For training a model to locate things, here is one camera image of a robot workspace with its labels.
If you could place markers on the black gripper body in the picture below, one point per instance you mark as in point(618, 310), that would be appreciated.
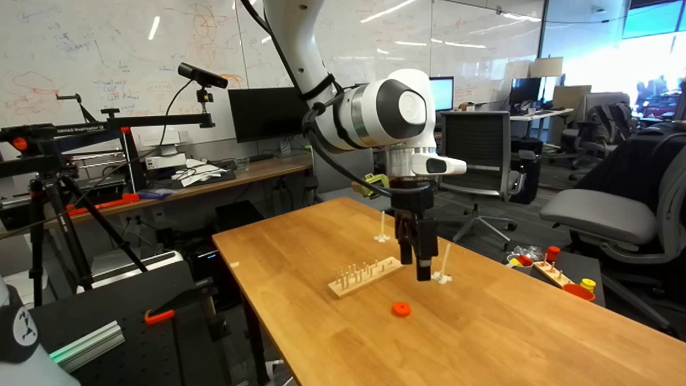
point(414, 215)

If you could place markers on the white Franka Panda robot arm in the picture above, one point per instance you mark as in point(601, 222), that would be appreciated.
point(387, 110)

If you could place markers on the wooden peg rack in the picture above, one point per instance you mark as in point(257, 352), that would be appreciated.
point(357, 281)

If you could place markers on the white pin on table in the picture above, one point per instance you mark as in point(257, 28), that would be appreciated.
point(442, 276)

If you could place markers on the clear acrylic peg stand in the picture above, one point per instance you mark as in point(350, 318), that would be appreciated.
point(381, 238)

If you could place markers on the black mesh office chair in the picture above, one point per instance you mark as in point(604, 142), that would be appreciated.
point(475, 150)

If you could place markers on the clear plastic toy bag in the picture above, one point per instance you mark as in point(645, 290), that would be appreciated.
point(526, 255)

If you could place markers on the distant black chair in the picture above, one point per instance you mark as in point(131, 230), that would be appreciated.
point(526, 172)

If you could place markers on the bright screen monitor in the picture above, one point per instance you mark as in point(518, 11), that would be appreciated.
point(442, 93)

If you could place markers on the red toy knob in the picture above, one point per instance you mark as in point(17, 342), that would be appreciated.
point(552, 254)

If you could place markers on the box of colourful toys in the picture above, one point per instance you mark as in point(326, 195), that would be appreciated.
point(580, 262)

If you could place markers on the small yellow toy peg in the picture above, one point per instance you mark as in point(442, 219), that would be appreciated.
point(587, 284)

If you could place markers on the distant wooden desk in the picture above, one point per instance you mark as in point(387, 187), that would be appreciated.
point(542, 114)

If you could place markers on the black computer monitor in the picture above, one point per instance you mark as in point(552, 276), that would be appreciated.
point(268, 114)

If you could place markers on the grey padded office chair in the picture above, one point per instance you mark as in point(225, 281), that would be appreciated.
point(601, 215)

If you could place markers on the black draped table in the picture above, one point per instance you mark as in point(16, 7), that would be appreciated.
point(629, 168)

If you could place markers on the white papers pile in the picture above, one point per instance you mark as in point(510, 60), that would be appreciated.
point(195, 174)

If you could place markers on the white desktop device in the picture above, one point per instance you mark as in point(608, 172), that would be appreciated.
point(165, 162)

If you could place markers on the black equipment cart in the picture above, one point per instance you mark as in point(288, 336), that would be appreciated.
point(141, 356)

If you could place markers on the silver metal bar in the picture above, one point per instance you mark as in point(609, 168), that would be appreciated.
point(86, 345)

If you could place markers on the black tripod with boom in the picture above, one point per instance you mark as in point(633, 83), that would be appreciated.
point(45, 185)

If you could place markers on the black cap white logo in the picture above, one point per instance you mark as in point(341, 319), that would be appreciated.
point(17, 328)

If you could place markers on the yellow-green wrist camera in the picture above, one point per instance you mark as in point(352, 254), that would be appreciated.
point(374, 185)

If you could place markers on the wooden wall desk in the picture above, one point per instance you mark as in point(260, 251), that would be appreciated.
point(257, 172)

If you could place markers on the black stereo camera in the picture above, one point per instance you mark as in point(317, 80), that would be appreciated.
point(202, 75)

